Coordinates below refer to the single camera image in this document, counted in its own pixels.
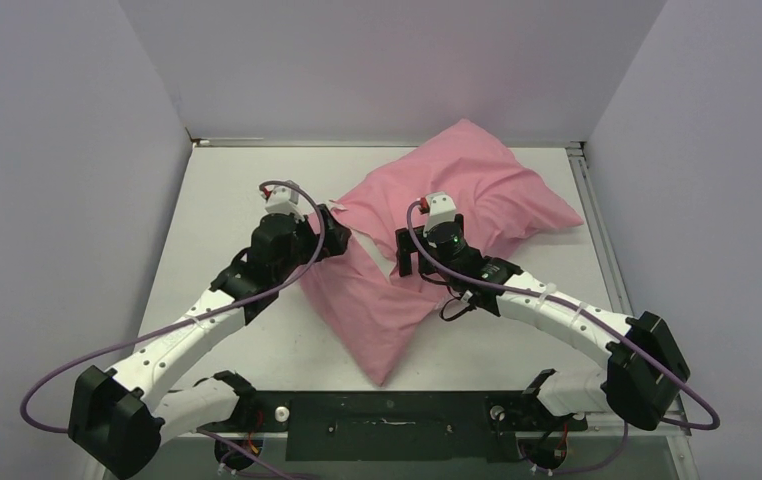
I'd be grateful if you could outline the pink pillowcase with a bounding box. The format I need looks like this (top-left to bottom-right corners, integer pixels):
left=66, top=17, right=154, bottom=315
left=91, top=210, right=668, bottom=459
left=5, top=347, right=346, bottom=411
left=298, top=118, right=586, bottom=388

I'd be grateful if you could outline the white pillow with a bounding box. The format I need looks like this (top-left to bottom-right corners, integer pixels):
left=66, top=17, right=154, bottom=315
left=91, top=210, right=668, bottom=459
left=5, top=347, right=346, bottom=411
left=325, top=199, right=396, bottom=283

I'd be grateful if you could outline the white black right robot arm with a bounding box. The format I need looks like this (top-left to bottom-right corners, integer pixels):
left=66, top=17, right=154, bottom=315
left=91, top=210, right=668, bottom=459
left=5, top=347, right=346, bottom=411
left=395, top=217, right=690, bottom=431

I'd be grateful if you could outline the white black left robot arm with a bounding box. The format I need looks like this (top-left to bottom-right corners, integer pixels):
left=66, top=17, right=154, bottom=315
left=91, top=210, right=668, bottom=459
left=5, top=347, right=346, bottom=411
left=67, top=205, right=351, bottom=479

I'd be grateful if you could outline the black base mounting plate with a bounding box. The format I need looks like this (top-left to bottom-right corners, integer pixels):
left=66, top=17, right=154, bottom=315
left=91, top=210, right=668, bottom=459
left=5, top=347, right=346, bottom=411
left=207, top=391, right=588, bottom=462

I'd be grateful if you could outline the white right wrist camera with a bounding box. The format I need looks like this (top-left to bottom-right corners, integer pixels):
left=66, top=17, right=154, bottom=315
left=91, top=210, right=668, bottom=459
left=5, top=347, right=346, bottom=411
left=419, top=191, right=458, bottom=236

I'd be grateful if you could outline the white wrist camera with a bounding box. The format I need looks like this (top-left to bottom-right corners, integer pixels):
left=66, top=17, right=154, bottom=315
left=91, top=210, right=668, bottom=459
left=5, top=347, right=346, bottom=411
left=259, top=181, right=302, bottom=222
left=419, top=191, right=458, bottom=236

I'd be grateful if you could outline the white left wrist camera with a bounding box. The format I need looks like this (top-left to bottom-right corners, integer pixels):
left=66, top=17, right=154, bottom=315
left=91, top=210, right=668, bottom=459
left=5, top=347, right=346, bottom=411
left=259, top=181, right=302, bottom=222

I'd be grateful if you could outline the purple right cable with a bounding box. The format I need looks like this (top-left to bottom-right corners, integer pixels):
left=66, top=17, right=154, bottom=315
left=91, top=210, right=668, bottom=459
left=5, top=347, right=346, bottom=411
left=406, top=200, right=722, bottom=478

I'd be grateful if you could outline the purple cable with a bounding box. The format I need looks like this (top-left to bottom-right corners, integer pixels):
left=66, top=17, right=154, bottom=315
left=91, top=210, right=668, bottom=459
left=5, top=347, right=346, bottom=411
left=19, top=180, right=328, bottom=480
left=406, top=200, right=722, bottom=478

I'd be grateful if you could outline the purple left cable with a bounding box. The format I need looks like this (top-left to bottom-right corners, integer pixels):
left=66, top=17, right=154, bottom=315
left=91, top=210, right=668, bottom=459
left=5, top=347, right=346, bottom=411
left=19, top=180, right=328, bottom=480

